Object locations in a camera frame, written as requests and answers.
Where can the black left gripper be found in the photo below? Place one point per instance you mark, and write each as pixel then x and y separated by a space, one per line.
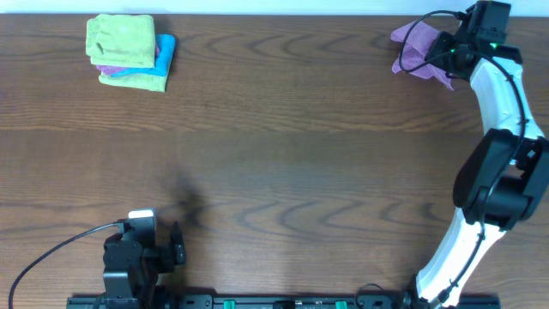
pixel 175 251

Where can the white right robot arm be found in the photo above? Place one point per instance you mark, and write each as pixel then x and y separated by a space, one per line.
pixel 502 181

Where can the folded green top cloth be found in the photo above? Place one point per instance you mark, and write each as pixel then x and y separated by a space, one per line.
pixel 121 40

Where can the folded blue cloth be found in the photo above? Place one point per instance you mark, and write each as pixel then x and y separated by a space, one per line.
pixel 166 46

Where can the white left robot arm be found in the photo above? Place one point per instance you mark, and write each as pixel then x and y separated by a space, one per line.
pixel 133 262

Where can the folded purple stacked cloth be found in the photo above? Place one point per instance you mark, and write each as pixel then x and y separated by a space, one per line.
pixel 110 70

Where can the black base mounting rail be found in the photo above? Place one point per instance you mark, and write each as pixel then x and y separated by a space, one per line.
pixel 205 301

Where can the folded green bottom cloth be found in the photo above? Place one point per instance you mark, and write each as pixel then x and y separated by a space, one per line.
pixel 138 80

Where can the purple microfiber cloth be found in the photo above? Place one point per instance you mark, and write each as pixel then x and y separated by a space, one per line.
pixel 418 44

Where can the folded green cloth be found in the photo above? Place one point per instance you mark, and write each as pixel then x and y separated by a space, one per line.
pixel 138 80
pixel 121 40

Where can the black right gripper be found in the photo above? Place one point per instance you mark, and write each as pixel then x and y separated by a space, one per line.
pixel 433 56

